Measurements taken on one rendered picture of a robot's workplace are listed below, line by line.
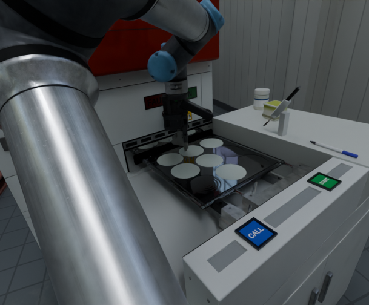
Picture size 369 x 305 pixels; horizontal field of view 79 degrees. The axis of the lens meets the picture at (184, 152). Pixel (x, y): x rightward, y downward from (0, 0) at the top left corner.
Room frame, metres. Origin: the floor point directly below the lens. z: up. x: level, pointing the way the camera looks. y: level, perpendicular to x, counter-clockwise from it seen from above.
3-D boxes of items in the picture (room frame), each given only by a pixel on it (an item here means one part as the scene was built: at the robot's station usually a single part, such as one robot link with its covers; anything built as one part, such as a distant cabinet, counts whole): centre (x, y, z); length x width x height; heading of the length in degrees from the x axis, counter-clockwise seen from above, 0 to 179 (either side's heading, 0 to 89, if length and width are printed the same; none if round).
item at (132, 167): (0.89, 0.04, 0.89); 0.44 x 0.02 x 0.10; 124
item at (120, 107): (0.80, 0.20, 1.02); 0.81 x 0.03 x 0.40; 124
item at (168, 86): (0.75, 0.01, 1.16); 0.08 x 0.08 x 0.05
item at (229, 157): (0.72, -0.09, 0.90); 0.34 x 0.34 x 0.01; 34
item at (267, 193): (0.51, -0.25, 0.87); 0.36 x 0.08 x 0.03; 124
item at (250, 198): (0.47, -0.19, 0.89); 0.08 x 0.03 x 0.03; 34
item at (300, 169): (0.60, -0.39, 0.89); 0.08 x 0.03 x 0.03; 34
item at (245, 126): (0.85, -0.46, 0.89); 0.62 x 0.35 x 0.14; 34
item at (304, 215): (0.38, -0.24, 0.89); 0.55 x 0.09 x 0.14; 124
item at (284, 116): (0.76, -0.35, 1.03); 0.06 x 0.04 x 0.13; 34
